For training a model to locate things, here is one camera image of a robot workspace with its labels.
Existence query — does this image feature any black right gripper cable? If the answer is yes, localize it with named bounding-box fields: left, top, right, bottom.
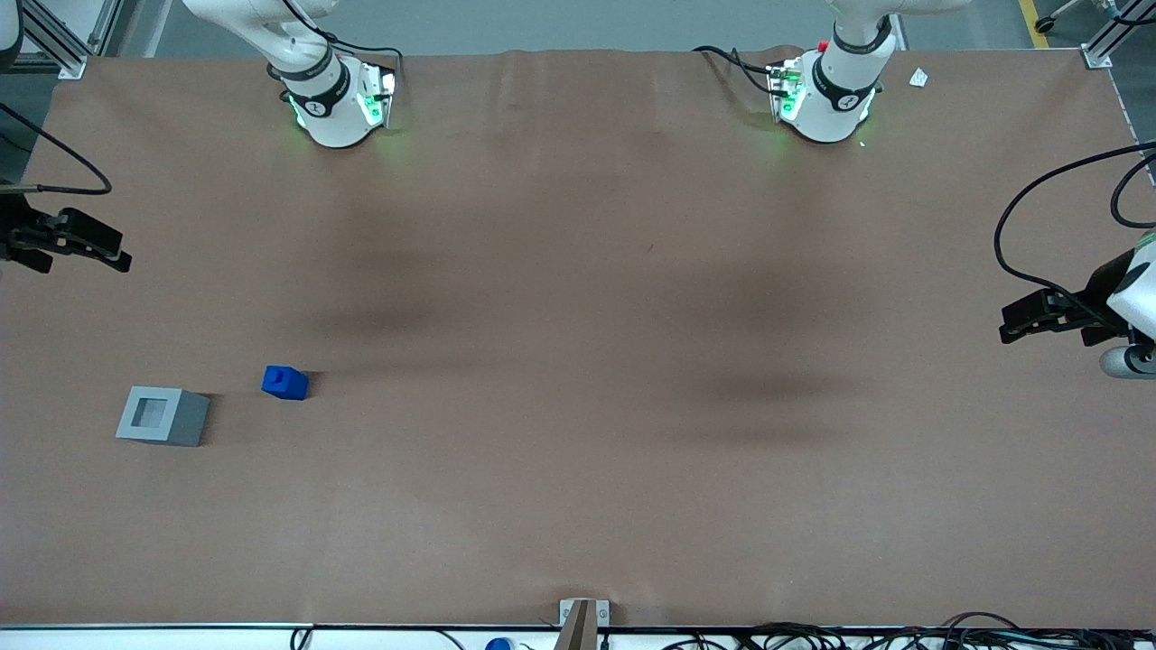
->
left=0, top=101, right=113, bottom=197

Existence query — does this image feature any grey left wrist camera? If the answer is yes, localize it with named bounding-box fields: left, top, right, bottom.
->
left=1099, top=345, right=1156, bottom=380

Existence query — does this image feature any gray square hollow base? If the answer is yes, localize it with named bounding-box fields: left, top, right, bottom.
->
left=115, top=385, right=211, bottom=448

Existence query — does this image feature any long black left gripper cable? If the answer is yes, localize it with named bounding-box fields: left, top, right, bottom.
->
left=993, top=142, right=1156, bottom=328

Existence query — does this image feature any blue plastic part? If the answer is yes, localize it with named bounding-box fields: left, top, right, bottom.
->
left=261, top=365, right=310, bottom=402

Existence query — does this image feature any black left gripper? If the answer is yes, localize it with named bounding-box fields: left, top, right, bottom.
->
left=999, top=249, right=1142, bottom=348

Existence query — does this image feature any black cable bundle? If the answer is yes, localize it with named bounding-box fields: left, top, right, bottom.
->
left=664, top=611, right=1156, bottom=650

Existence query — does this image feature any black left base cable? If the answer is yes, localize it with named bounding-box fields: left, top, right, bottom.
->
left=692, top=44, right=780, bottom=97

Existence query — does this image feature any black caster wheel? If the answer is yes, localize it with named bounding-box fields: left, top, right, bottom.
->
left=1033, top=0, right=1114, bottom=35

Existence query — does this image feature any brown table mat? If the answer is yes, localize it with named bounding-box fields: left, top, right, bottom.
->
left=0, top=45, right=1156, bottom=629

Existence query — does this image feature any silver metal bracket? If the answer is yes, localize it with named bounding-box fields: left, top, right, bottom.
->
left=558, top=598, right=611, bottom=628

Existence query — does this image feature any short black looped cable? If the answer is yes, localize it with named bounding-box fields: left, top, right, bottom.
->
left=1110, top=153, right=1156, bottom=229

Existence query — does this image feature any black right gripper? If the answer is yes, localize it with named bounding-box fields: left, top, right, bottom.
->
left=0, top=192, right=134, bottom=274

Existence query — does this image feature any silver aluminium frame profile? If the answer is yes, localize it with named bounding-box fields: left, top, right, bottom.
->
left=20, top=0, right=125, bottom=81
left=1081, top=0, right=1156, bottom=70

